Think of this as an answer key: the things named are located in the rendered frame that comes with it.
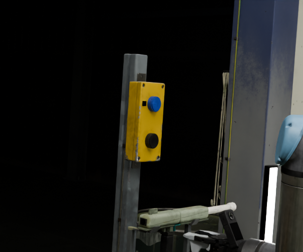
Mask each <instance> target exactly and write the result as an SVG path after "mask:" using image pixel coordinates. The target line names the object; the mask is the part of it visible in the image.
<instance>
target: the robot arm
mask: <svg viewBox="0 0 303 252"><path fill-rule="evenodd" d="M275 163H276V164H277V165H279V166H281V186H280V197H279V209H278V220H277V232H276V243H271V242H267V241H263V240H259V239H255V238H249V239H248V240H244V239H243V236H242V234H241V231H240V228H239V226H238V223H237V220H236V218H235V215H234V213H233V210H231V209H228V210H224V211H222V212H220V213H219V214H218V215H219V217H220V220H221V223H222V225H223V228H224V231H225V233H226V234H223V233H218V232H213V231H206V230H198V231H196V232H195V233H191V232H188V233H185V234H184V235H183V236H184V237H185V238H188V239H189V240H190V245H191V251H192V252H199V251H200V249H206V250H207V251H209V252H303V115H296V114H292V115H289V116H287V117H286V118H285V119H284V121H283V122H282V125H281V128H280V131H279V135H278V139H277V144H276V152H275Z"/></svg>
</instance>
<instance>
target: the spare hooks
mask: <svg viewBox="0 0 303 252"><path fill-rule="evenodd" d="M222 75H223V97H222V108H221V120H220V132H219V143H218V153H217V165H216V176H215V188H214V200H212V199H211V201H210V203H211V206H212V207H214V206H215V196H216V183H217V170H218V159H219V148H220V159H219V172H218V185H217V198H216V206H217V201H218V197H219V199H220V193H218V187H219V190H220V192H221V186H219V173H220V161H221V163H222V164H223V162H222V157H221V148H222V136H223V123H224V138H225V124H226V101H225V99H226V87H227V84H228V81H229V70H223V74H222ZM225 81H226V87H225ZM223 103H224V110H223ZM222 115H223V121H222ZM221 127H222V134H221ZM220 138H221V147H220Z"/></svg>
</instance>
